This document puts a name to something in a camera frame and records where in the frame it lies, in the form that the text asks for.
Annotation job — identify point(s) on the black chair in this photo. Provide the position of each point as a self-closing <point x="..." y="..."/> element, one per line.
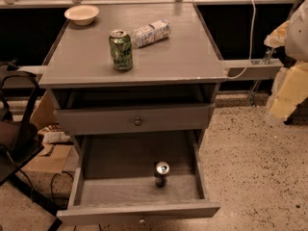
<point x="18" y="140"/>

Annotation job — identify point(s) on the open grey middle drawer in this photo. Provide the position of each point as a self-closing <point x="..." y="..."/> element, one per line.
<point x="114" y="180"/>

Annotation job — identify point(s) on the blue silver redbull can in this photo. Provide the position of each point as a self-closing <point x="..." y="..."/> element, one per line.
<point x="161" y="172"/>

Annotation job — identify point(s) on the grey wooden drawer cabinet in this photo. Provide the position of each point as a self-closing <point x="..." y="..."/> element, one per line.
<point x="183" y="69"/>

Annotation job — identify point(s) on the closed grey top drawer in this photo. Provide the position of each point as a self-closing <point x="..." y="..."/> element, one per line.
<point x="117" y="120"/>

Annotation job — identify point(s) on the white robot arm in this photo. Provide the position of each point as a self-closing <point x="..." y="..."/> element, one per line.
<point x="290" y="87"/>

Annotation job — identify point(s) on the green soda can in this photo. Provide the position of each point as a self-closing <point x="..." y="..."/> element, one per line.
<point x="121" y="49"/>

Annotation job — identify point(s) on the round brass drawer knob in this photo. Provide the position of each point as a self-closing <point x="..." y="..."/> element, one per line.
<point x="138" y="121"/>

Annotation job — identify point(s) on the white bowl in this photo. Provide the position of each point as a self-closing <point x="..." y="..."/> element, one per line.
<point x="82" y="15"/>

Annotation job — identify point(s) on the cardboard box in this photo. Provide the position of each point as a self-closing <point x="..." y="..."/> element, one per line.
<point x="58" y="153"/>

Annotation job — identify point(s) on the grey horizontal rail beam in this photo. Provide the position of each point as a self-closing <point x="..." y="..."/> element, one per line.
<point x="242" y="70"/>

